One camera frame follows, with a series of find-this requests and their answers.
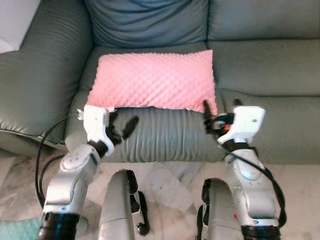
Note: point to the pink dotted pillow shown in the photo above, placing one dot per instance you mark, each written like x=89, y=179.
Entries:
x=150, y=80

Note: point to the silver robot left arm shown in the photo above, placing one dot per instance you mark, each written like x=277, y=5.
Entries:
x=70, y=180

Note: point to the grey-green leather sofa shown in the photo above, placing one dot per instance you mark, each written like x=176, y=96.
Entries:
x=270, y=65

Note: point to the silver robot left leg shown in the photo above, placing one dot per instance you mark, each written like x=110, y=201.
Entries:
x=117, y=210

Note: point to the silver robot leg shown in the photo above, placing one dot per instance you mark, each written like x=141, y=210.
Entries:
x=217, y=215
x=117, y=210

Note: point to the silver robot right leg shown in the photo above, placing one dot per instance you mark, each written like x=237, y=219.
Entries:
x=217, y=215

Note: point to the slate blue back cushion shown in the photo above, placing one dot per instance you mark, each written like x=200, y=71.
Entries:
x=145, y=20

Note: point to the teal fuzzy seat cushion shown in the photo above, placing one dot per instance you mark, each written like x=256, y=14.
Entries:
x=17, y=231

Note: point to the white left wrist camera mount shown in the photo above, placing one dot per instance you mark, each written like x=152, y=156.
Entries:
x=94, y=122

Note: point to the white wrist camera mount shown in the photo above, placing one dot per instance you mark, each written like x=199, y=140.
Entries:
x=94, y=122
x=247, y=122

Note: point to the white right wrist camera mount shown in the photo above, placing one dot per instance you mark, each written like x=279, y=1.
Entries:
x=247, y=122

